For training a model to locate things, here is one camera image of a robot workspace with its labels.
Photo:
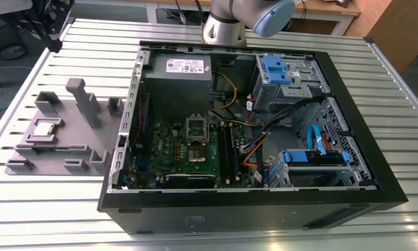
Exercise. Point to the brown wooden cabinet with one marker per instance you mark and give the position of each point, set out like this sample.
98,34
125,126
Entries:
401,31

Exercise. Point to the hard disk in blue carrier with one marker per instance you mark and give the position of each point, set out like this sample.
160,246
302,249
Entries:
296,157

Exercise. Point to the green RAM stick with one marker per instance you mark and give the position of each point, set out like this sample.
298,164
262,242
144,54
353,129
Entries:
50,149

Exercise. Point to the black graphics card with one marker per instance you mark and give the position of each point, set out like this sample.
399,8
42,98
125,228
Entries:
189,181

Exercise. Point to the black PC case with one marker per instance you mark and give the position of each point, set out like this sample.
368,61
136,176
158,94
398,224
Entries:
229,209

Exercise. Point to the blue plastic drive latch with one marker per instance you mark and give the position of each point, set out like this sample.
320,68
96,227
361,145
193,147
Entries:
273,68

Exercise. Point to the blue plastic carrier rail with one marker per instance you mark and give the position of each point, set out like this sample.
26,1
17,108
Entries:
272,175

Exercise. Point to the black RAM slot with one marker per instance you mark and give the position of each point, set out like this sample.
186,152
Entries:
234,157
224,154

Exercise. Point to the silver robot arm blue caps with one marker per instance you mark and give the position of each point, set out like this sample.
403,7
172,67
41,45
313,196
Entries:
222,28

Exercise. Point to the green motherboard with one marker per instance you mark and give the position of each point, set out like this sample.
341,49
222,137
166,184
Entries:
166,157

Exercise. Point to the wooden desk white frame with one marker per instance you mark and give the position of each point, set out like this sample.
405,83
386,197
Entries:
334,11

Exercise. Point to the grey power supply unit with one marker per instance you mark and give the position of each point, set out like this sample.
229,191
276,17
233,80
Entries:
181,86

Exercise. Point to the CPU socket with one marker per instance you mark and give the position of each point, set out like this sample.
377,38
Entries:
196,154

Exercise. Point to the grey plastic parts rack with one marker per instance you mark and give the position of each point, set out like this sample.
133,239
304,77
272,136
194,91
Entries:
73,146

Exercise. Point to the metal drive cage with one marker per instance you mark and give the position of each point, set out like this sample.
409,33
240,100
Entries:
292,91

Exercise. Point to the silver CPU green edge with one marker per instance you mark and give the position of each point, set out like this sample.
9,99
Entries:
42,130

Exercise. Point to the metal disk bay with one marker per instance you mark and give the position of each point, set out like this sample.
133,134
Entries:
317,169

